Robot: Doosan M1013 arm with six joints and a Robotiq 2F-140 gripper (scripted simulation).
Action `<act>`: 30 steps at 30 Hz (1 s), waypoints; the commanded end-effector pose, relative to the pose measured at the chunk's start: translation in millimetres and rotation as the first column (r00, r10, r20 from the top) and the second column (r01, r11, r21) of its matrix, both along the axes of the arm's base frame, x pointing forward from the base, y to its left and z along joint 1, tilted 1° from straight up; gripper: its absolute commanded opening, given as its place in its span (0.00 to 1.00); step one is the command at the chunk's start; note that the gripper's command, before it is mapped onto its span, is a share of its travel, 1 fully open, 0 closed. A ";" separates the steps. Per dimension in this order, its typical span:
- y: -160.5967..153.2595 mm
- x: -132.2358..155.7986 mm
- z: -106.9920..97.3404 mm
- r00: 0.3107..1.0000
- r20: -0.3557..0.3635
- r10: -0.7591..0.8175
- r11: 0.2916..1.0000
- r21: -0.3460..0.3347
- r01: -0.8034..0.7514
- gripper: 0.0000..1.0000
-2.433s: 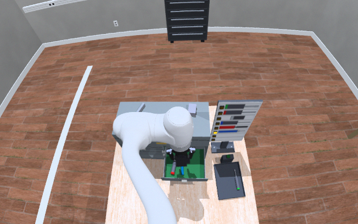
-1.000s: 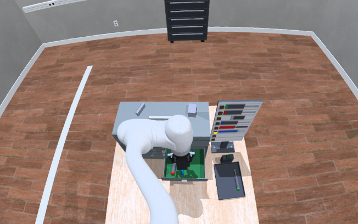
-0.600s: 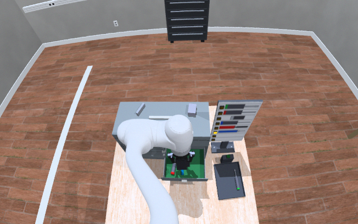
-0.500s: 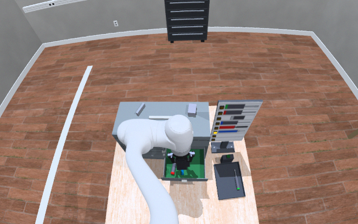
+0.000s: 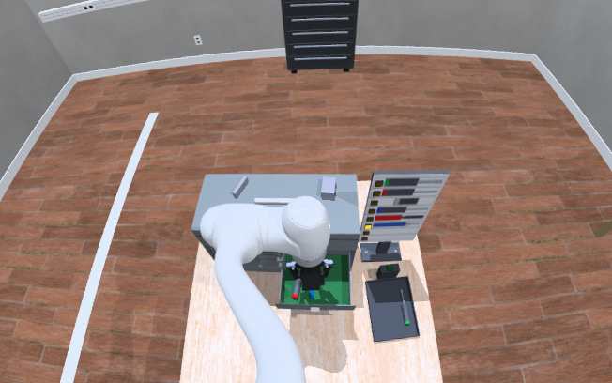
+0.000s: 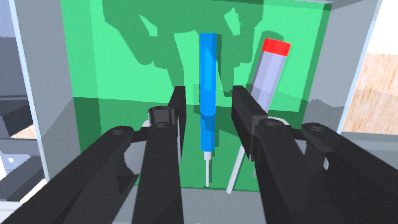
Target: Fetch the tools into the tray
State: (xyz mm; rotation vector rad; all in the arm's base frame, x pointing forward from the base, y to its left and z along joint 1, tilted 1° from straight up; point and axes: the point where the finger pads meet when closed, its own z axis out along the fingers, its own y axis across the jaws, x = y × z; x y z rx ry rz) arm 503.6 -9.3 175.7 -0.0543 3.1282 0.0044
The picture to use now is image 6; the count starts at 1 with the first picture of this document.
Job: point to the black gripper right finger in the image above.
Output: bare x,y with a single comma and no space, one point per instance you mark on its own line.
363,188

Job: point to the grey tool chest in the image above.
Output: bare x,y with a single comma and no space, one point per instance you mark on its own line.
92,65

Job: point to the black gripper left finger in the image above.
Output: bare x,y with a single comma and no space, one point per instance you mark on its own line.
93,187

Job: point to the hex screwdriver with red band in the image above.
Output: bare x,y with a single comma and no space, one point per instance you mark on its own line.
265,80

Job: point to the grey status board with lamps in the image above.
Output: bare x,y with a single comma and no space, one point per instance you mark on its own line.
21,176

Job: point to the blue-handled tool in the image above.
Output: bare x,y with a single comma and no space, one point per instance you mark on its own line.
208,50

